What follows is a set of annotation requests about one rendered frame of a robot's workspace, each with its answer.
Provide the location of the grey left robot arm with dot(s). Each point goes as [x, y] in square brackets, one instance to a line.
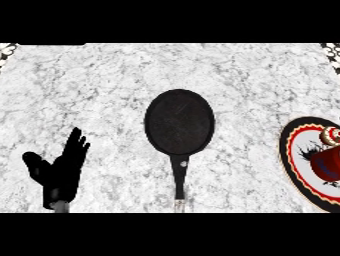
[61, 206]

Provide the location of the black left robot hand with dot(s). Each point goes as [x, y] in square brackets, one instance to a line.
[62, 173]

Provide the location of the black frying pan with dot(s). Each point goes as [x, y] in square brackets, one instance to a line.
[179, 124]

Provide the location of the black red white plate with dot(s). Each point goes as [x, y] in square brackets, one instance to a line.
[300, 156]

